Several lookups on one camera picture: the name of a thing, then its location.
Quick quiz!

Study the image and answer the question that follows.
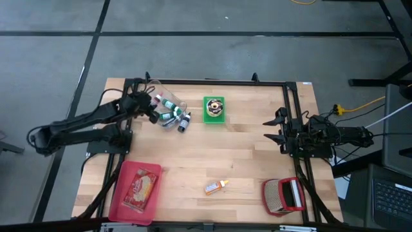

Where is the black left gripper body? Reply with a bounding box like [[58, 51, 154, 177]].
[[120, 91, 149, 119]]

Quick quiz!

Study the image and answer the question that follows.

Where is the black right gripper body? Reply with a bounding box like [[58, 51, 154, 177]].
[[279, 115, 310, 155]]

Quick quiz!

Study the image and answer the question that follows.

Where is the pink food colour bottle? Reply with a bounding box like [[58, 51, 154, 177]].
[[150, 93, 162, 109]]

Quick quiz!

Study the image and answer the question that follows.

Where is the black food colour bottle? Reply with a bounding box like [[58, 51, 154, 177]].
[[177, 112, 192, 133]]

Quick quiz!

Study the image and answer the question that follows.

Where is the chocolate iced toy donut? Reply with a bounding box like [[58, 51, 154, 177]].
[[205, 99, 224, 118]]

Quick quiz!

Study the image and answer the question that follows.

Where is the red plastic tray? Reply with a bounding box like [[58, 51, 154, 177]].
[[108, 160, 163, 227]]

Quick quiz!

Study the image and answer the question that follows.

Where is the clear plastic bin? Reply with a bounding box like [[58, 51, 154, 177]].
[[138, 79, 189, 130]]

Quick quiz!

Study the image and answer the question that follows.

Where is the red-rimmed metal mesh holder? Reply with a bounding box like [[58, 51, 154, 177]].
[[261, 176, 306, 218]]

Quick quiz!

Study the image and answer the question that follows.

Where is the green plastic basket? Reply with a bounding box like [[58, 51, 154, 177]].
[[202, 95, 227, 125]]

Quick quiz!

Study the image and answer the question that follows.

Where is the yellow food colour bottle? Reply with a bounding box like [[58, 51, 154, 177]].
[[203, 179, 230, 196]]

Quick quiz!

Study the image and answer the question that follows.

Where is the dark grey laptop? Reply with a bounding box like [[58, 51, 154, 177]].
[[364, 163, 412, 230]]

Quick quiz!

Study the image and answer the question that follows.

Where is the dark grey chair base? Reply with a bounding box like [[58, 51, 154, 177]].
[[0, 140, 25, 155]]

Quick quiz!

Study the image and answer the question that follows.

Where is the black aluminium table frame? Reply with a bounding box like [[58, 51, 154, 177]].
[[72, 71, 344, 226]]

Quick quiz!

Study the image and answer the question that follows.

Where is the yellow extension cord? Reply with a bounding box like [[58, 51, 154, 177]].
[[333, 95, 386, 117]]

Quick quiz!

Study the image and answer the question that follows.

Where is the black desk leg frame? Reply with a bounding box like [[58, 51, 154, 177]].
[[348, 0, 412, 88]]

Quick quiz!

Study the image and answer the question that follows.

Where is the white cable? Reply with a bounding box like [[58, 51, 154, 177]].
[[364, 101, 412, 130]]

